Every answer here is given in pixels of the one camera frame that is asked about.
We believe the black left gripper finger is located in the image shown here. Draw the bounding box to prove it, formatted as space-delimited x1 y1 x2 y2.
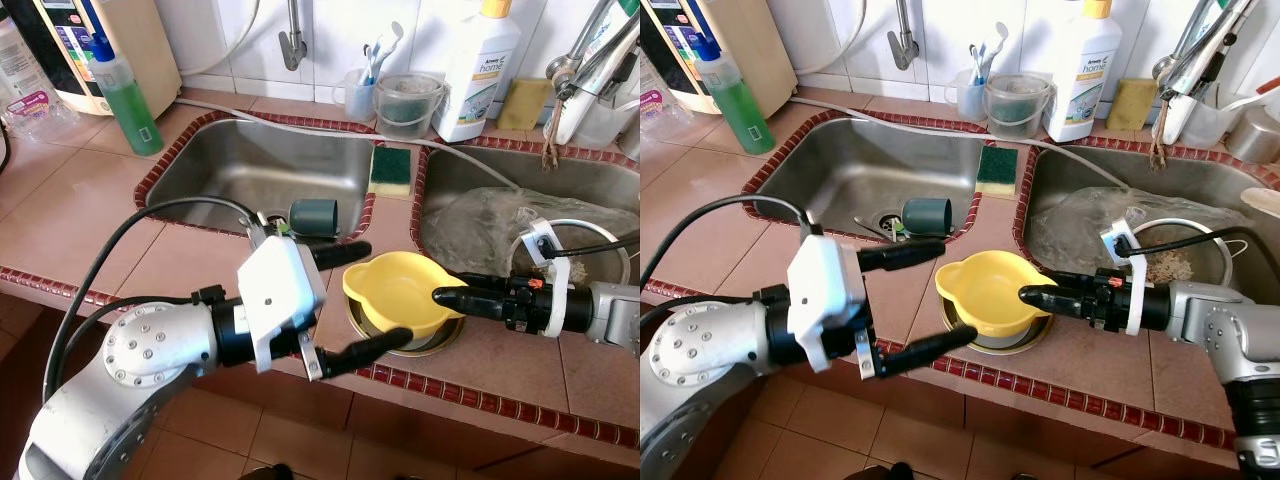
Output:
308 239 374 273
868 324 980 380
856 237 950 274
318 326 415 380

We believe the metal cup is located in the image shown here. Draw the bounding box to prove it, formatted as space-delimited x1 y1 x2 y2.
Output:
1228 105 1280 166

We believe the yellow sponge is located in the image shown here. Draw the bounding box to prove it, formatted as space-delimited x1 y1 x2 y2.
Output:
497 78 553 133
1105 78 1159 131

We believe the yellow plastic bowl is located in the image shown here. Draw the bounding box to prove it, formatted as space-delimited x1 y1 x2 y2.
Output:
935 250 1059 339
342 251 469 341

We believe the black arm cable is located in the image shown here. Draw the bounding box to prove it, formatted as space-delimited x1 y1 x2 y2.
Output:
640 193 816 331
40 195 271 401
1130 228 1251 291
548 232 641 261

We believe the beige water purifier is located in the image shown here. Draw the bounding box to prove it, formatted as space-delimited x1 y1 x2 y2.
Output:
640 0 799 121
0 0 183 116

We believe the white detergent bottle yellow cap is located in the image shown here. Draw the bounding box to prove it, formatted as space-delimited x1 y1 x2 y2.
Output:
1040 0 1123 143
432 0 523 144

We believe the green scouring sponge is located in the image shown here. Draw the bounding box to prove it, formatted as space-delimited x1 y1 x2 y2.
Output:
370 147 414 198
977 147 1021 198

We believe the metal bowl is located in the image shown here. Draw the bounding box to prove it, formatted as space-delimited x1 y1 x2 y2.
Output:
940 300 1053 356
345 300 466 358

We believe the white bottle green cap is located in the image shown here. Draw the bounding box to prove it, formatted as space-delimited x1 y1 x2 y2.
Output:
555 0 641 146
1160 0 1261 146

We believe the metal strainer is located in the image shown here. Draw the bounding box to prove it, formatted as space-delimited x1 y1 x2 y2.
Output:
1100 218 1233 291
508 218 633 286

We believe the white hose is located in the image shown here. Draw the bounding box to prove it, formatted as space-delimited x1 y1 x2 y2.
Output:
790 95 1131 191
175 95 496 191

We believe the clear plastic cup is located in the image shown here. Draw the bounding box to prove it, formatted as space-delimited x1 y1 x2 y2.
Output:
945 68 986 123
333 68 376 123

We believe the blue cup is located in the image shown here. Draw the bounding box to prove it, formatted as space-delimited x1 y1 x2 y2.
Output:
288 198 341 239
900 198 953 239

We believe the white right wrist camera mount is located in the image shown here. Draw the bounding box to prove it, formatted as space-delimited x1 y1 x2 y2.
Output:
520 218 573 336
1100 218 1151 336

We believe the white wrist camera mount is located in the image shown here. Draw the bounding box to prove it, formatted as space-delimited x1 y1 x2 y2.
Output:
1100 218 1151 336
237 232 328 381
520 218 573 336
787 232 869 373

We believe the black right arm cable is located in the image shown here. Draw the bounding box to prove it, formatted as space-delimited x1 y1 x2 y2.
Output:
1130 228 1251 291
548 232 641 261

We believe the clear plastic bucket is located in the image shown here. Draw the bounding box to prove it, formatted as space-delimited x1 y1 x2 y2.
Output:
373 72 447 141
983 72 1054 141

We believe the chrome wall tap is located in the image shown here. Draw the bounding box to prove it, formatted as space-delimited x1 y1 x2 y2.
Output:
888 0 921 71
278 0 309 71

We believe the clear plastic bottle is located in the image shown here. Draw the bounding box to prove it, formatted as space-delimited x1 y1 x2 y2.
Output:
0 10 81 141
640 60 691 141

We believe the green dish soap bottle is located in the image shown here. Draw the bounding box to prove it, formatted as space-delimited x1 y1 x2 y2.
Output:
693 35 776 156
88 30 166 157

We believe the beige rice paddle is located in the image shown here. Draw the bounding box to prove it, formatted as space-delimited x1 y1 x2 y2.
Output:
1240 185 1280 221

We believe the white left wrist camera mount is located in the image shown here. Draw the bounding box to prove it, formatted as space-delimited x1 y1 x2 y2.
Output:
787 232 869 373
237 232 328 381

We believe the chrome swivel tap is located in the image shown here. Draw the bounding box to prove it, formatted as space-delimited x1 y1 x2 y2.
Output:
1148 0 1263 171
540 0 641 171

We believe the clear measuring cup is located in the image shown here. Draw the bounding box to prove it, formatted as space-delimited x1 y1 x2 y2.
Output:
590 95 641 151
1195 95 1251 149

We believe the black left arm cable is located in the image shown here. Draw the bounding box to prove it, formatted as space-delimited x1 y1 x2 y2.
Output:
40 195 271 401
640 193 816 331

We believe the metal spoon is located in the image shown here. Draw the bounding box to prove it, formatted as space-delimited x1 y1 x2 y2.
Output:
853 213 901 241

